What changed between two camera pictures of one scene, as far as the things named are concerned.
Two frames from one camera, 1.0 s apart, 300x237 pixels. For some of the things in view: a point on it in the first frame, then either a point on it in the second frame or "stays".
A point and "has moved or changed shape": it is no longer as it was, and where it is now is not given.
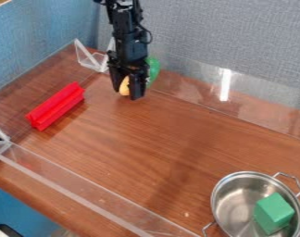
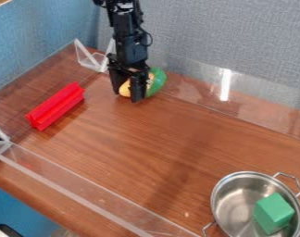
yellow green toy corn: [154, 71] has moved or changed shape
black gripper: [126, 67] stays
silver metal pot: [233, 205] stays
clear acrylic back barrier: [263, 95] stays
